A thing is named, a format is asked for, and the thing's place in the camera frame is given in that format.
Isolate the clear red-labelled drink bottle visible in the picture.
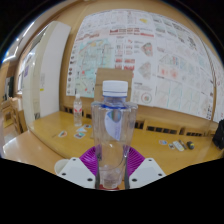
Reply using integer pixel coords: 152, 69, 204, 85
72, 93, 83, 128

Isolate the small white flat device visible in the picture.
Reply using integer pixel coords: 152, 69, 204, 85
172, 140, 185, 152

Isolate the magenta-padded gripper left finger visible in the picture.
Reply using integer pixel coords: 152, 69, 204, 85
57, 145, 98, 189

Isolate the wooden chair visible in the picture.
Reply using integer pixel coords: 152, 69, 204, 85
1, 96, 28, 134

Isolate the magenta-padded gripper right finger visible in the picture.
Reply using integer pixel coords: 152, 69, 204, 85
125, 146, 167, 190

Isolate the black bag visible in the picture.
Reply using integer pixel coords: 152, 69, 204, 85
212, 119, 224, 150

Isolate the brown cardboard box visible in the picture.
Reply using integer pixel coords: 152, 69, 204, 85
94, 67, 134, 101

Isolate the large wall poster sheet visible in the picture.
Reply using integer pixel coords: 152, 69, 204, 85
65, 9, 216, 121

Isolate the small teal sticker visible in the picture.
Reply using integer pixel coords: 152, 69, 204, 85
73, 132, 86, 140

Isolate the clear white-capped water bottle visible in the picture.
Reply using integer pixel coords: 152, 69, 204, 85
90, 80, 139, 191

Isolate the white standing air conditioner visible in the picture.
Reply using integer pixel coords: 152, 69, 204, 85
21, 20, 72, 128

